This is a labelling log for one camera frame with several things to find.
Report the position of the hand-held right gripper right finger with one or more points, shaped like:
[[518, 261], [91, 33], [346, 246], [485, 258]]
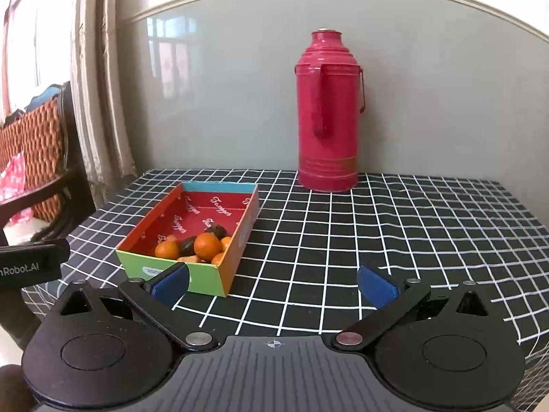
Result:
[[377, 285]]

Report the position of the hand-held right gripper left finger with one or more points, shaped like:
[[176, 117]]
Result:
[[171, 285]]

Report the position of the wrinkled mandarin orange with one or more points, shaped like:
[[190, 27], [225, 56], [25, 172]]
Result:
[[191, 259]]

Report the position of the colourful cardboard box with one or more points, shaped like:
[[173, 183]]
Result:
[[206, 277]]

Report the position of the dark mangosteen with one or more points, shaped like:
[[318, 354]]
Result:
[[187, 245], [218, 231]]

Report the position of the black checked tablecloth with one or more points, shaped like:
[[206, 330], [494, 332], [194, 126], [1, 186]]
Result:
[[386, 231]]

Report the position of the red white plastic bag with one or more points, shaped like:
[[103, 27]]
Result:
[[13, 176]]

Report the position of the dark wooden chair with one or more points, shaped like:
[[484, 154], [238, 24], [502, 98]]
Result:
[[73, 180]]

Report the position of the orange woven cushion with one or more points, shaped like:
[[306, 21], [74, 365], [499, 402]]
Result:
[[38, 137]]

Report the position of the red thermos flask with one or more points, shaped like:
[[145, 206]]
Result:
[[334, 116]]

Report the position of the beige curtain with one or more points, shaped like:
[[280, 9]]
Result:
[[98, 73]]

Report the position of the window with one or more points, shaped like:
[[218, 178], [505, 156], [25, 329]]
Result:
[[30, 30]]

